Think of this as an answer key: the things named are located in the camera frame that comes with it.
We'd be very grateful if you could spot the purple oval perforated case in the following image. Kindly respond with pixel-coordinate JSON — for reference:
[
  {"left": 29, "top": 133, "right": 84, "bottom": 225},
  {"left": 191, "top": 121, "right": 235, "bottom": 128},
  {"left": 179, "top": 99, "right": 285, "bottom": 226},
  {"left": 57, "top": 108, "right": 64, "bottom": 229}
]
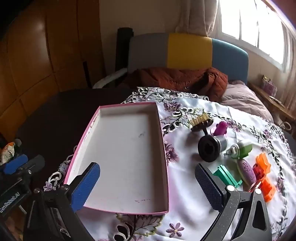
[{"left": 236, "top": 159, "right": 257, "bottom": 186}]

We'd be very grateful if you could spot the green and white spray bottle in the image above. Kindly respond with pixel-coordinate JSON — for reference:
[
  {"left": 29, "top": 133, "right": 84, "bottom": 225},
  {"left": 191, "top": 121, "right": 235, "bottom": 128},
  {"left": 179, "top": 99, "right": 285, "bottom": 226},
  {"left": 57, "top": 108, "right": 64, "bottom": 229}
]
[{"left": 224, "top": 140, "right": 253, "bottom": 160}]

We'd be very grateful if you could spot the black rolled mat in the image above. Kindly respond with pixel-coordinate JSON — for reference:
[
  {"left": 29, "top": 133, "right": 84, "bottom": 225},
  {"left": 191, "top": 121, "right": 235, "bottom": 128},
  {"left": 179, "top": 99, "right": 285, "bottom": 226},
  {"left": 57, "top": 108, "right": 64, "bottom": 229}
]
[{"left": 114, "top": 27, "right": 134, "bottom": 72}]

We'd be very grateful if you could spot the white handled basket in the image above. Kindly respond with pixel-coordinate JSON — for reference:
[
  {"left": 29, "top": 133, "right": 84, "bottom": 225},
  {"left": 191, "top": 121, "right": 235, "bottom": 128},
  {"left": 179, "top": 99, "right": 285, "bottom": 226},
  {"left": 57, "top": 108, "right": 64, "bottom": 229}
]
[{"left": 279, "top": 120, "right": 293, "bottom": 133}]

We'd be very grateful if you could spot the white curved object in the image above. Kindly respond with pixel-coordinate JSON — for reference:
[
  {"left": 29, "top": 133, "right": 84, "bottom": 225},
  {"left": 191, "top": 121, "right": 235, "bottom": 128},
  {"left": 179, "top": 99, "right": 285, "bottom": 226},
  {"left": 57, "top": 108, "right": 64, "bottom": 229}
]
[{"left": 92, "top": 68, "right": 127, "bottom": 88}]

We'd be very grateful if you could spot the pale pink pillow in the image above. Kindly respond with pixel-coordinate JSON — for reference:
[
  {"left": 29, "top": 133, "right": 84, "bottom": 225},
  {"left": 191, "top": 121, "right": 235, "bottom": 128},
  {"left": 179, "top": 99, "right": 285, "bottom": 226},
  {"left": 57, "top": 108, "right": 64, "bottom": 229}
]
[{"left": 218, "top": 80, "right": 274, "bottom": 123}]

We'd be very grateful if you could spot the purple storage box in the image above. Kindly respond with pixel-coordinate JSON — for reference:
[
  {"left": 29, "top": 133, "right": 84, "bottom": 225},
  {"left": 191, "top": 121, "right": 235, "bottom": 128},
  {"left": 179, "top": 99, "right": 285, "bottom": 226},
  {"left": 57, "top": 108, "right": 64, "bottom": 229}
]
[{"left": 261, "top": 75, "right": 278, "bottom": 96}]

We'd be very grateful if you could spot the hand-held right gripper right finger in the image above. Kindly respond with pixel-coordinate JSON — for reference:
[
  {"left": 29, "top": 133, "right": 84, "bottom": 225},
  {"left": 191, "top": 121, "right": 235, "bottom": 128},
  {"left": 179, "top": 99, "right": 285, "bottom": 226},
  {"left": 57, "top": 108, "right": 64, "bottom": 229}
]
[{"left": 195, "top": 163, "right": 273, "bottom": 241}]

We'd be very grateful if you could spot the red notched plastic block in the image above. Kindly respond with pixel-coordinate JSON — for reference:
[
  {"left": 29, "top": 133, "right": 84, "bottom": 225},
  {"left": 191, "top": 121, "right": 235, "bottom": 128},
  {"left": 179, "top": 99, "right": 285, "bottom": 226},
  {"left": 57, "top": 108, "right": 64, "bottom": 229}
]
[{"left": 253, "top": 163, "right": 264, "bottom": 181}]

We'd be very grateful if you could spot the white floral embroidered tablecloth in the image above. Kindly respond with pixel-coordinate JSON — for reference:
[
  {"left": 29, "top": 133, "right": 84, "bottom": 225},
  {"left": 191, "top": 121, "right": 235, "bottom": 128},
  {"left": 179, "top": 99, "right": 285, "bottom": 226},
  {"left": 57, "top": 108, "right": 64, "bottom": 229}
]
[{"left": 43, "top": 87, "right": 294, "bottom": 241}]

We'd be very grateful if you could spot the bright window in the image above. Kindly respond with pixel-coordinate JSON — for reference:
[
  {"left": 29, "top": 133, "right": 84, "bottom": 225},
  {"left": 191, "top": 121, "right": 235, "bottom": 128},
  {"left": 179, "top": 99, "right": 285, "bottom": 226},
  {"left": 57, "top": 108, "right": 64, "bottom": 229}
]
[{"left": 218, "top": 0, "right": 292, "bottom": 72}]

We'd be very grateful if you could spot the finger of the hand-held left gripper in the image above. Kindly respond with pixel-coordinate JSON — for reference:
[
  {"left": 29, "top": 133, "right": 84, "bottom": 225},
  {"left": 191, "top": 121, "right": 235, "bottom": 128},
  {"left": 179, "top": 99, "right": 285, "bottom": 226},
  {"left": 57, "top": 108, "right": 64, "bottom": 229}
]
[
  {"left": 16, "top": 154, "right": 45, "bottom": 184},
  {"left": 0, "top": 154, "right": 29, "bottom": 175}
]

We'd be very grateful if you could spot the black padded table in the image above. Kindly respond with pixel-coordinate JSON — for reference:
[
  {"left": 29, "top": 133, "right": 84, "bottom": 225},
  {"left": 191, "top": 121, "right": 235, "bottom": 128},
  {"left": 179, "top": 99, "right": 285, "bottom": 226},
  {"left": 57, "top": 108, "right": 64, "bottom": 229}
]
[{"left": 15, "top": 88, "right": 139, "bottom": 193}]

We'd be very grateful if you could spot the wooden desk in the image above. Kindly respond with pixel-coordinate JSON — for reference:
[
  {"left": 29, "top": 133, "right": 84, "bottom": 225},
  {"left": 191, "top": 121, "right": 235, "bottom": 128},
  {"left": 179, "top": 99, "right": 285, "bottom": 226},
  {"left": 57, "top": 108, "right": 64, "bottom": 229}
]
[{"left": 248, "top": 81, "right": 296, "bottom": 130}]

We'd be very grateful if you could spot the grey yellow blue headboard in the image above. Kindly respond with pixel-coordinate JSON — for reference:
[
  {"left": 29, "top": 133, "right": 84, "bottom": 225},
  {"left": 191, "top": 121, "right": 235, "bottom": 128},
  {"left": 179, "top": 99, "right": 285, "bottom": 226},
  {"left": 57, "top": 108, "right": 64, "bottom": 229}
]
[{"left": 128, "top": 32, "right": 249, "bottom": 85}]

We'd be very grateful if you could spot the floral patterned cloth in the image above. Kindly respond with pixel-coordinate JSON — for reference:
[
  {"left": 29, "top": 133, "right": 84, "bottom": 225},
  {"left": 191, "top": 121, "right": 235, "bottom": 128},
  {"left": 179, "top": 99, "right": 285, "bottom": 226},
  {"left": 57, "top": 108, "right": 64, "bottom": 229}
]
[{"left": 0, "top": 141, "right": 17, "bottom": 163}]

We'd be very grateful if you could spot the orange cube block chain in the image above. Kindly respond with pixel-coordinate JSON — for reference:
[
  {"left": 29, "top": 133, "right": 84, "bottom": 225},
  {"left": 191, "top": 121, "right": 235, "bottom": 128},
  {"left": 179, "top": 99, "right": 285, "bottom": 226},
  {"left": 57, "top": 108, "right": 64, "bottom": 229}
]
[{"left": 260, "top": 178, "right": 277, "bottom": 202}]

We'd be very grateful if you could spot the orange plastic scoop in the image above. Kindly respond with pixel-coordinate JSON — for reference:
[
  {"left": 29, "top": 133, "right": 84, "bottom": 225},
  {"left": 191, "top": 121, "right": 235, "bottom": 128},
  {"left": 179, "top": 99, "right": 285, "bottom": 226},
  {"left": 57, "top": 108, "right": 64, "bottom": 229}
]
[{"left": 255, "top": 153, "right": 271, "bottom": 173}]

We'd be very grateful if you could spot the pink cardboard box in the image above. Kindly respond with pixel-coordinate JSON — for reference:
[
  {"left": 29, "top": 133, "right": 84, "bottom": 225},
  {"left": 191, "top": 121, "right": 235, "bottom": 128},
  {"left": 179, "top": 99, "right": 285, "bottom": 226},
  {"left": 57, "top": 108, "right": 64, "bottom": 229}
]
[{"left": 63, "top": 102, "right": 170, "bottom": 214}]

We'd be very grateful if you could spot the black and silver cylinder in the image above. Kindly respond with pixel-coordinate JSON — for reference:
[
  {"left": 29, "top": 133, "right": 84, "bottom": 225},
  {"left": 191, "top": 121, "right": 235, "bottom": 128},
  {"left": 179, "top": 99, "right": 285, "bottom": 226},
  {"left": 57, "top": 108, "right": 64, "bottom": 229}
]
[{"left": 198, "top": 135, "right": 228, "bottom": 163}]

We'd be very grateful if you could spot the teal plastic piece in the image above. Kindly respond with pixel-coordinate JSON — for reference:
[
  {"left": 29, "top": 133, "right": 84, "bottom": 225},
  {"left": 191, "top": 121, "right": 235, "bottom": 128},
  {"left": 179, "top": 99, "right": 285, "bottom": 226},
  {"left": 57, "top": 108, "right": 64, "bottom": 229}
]
[{"left": 213, "top": 164, "right": 243, "bottom": 188}]

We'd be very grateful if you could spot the magenta perforated toy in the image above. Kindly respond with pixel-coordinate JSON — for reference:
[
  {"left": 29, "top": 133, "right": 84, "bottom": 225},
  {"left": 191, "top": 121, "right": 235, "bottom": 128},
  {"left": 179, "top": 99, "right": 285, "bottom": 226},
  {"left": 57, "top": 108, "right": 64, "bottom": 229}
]
[{"left": 213, "top": 121, "right": 228, "bottom": 137}]

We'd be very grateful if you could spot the brown wooden wardrobe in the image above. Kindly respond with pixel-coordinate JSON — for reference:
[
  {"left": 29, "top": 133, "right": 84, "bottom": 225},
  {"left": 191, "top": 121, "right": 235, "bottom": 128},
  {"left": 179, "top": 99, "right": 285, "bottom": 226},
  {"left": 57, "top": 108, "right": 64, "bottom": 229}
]
[{"left": 0, "top": 0, "right": 107, "bottom": 144}]

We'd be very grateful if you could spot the gold and black brush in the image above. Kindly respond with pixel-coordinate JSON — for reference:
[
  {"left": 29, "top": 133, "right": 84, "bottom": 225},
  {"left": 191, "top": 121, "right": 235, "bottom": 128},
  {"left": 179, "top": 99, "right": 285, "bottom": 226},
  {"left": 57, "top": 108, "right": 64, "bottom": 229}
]
[{"left": 190, "top": 113, "right": 213, "bottom": 137}]

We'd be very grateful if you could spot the rust brown quilt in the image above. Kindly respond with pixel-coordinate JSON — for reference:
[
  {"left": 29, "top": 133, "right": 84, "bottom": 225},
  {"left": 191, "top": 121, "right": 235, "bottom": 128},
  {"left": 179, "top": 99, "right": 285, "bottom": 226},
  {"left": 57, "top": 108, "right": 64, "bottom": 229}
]
[{"left": 120, "top": 67, "right": 228, "bottom": 102}]

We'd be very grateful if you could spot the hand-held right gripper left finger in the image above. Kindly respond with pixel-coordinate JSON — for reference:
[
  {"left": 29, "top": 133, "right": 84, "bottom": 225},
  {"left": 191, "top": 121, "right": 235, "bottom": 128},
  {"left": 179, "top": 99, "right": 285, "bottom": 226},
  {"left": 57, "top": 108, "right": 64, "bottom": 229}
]
[{"left": 23, "top": 162, "right": 101, "bottom": 241}]

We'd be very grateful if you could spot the beige curtain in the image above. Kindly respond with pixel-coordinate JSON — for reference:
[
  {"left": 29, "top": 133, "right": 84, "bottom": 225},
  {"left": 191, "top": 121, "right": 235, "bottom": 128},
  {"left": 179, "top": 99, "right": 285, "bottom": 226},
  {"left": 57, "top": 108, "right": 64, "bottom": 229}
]
[
  {"left": 176, "top": 0, "right": 222, "bottom": 37},
  {"left": 283, "top": 23, "right": 296, "bottom": 109}
]

